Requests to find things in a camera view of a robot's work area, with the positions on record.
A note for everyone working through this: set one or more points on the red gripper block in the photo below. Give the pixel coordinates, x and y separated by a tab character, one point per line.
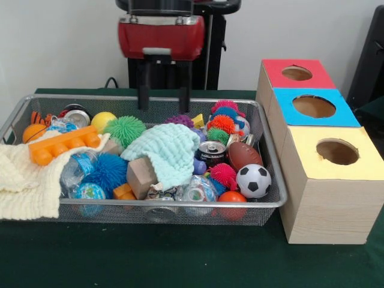
162	36

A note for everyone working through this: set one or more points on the mint green cloth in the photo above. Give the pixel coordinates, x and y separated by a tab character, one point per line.
168	150

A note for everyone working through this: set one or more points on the black drink can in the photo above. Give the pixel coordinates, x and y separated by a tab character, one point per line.
213	154

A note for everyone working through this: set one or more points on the shallow mesh bin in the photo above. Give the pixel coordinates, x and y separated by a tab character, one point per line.
180	214

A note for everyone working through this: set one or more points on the wooden box with three holes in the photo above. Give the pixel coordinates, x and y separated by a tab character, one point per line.
330	210

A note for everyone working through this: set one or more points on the green spiky ball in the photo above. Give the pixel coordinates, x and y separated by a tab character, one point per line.
126	129

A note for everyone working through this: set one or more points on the yellow ball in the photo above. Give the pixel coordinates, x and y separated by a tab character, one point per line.
102	121

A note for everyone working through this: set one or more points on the blue spiky ball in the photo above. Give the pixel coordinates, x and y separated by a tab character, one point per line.
105	174

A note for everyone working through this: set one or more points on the brown toy football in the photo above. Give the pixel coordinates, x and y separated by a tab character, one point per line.
244	156

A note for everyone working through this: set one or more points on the orange toy brick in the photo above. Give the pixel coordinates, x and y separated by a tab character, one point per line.
60	144

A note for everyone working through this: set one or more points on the black and white soccer ball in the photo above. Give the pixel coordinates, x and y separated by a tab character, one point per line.
253	180

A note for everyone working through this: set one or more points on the small orange basketball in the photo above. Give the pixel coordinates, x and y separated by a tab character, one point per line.
33	133

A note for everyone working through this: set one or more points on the cream knitted cloth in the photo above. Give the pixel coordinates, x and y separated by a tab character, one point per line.
24	180

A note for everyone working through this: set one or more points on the dark green tablecloth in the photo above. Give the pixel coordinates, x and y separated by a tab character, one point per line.
373	109
150	261

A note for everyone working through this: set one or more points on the black upright bar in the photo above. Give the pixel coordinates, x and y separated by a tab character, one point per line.
369	60

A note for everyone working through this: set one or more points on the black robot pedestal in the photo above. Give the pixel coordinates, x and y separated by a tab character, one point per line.
217	60

